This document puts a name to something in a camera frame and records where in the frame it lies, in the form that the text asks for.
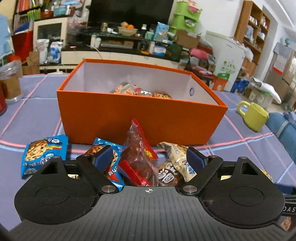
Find brown cardboard box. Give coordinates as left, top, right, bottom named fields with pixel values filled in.
left=175, top=30, right=201, bottom=49

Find purple checked tablecloth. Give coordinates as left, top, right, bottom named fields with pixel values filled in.
left=0, top=74, right=296, bottom=232

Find fruit bowl with oranges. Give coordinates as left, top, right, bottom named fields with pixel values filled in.
left=117, top=21, right=139, bottom=37

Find orange cardboard box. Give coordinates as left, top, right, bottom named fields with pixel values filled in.
left=57, top=58, right=228, bottom=146

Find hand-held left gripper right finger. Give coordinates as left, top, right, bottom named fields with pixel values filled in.
left=182, top=146, right=264, bottom=194

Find white glass door cabinet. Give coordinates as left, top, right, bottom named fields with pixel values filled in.
left=33, top=17, right=69, bottom=65

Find yellow chip bag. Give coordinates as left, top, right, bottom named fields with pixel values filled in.
left=261, top=170, right=274, bottom=184

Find blue plastic stool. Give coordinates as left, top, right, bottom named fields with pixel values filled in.
left=231, top=79, right=249, bottom=93

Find white blue sack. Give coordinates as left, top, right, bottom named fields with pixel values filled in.
left=47, top=42, right=63, bottom=64

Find red folding chair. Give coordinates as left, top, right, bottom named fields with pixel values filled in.
left=187, top=47, right=215, bottom=78

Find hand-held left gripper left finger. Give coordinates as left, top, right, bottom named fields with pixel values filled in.
left=33, top=146, right=116, bottom=194

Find red clear snack packet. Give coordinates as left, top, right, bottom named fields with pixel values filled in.
left=118, top=118, right=160, bottom=187

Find yellow green mug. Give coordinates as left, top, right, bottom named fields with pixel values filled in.
left=237, top=101, right=270, bottom=133

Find light blue star cover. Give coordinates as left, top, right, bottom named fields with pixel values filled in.
left=0, top=14, right=12, bottom=59

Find snack packets inside box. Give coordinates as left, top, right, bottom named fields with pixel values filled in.
left=113, top=83, right=145, bottom=95

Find beige cookie packet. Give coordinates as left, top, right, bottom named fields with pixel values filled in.
left=157, top=142, right=197, bottom=186

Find white cloth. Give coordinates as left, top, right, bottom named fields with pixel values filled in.
left=250, top=76, right=282, bottom=105

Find red bag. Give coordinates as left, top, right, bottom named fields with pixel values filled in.
left=11, top=30, right=34, bottom=63

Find orange plastic stool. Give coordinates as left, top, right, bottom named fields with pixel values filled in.
left=212, top=76, right=228, bottom=91

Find green plastic drawer tower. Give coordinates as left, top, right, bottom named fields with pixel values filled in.
left=169, top=1, right=203, bottom=36

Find black television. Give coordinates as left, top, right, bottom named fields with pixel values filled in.
left=87, top=0, right=174, bottom=28

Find clear plastic jar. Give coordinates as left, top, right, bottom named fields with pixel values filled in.
left=0, top=60, right=23, bottom=104

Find blue rainbow cookie packet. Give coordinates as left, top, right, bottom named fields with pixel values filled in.
left=21, top=135, right=69, bottom=180

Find light blue box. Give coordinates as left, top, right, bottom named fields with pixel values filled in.
left=154, top=22, right=169, bottom=42

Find television stand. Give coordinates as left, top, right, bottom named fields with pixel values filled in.
left=61, top=30, right=185, bottom=68

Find red can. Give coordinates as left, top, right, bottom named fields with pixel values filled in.
left=0, top=81, right=8, bottom=116

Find blue cloth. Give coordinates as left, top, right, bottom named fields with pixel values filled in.
left=265, top=111, right=296, bottom=163

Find wooden bookshelf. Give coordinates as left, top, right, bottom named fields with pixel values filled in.
left=234, top=0, right=271, bottom=78

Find blue red cookie packet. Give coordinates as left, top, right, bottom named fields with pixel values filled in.
left=84, top=137, right=126, bottom=186

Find white chest freezer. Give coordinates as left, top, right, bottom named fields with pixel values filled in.
left=205, top=31, right=247, bottom=92

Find cluttered dark bookshelf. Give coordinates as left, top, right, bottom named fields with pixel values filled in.
left=13, top=0, right=78, bottom=24

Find cookie print snack packet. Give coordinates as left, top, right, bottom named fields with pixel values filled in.
left=151, top=92, right=173, bottom=100

